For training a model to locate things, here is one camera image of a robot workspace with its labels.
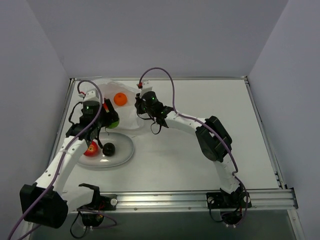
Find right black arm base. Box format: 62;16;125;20
206;190;252;228

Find red fake apple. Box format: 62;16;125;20
83;141;99;157

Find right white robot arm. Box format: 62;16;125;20
134;91;250;207

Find orange fake fruit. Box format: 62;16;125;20
113;92;128;107

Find aluminium mounting rail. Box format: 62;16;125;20
62;188;299;213

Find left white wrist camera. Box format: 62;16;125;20
78;89;100;102

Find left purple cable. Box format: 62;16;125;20
6;80;118;240

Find white oval plate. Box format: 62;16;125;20
77;132;135;169

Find green fake fruit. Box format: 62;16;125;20
106;118;120;129

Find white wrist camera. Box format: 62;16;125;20
137;80;153;98
78;89;100;102

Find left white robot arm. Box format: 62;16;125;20
19;98;119;229

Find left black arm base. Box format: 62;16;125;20
78;194;118;229

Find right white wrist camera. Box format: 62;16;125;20
137;80;153;98

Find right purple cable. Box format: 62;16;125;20
138;66;251;223

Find white plastic bag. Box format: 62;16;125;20
77;78;144;131

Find purple cable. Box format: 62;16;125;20
6;80;118;240
138;66;251;223

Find dark fake fruit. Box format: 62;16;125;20
102;142;116;157

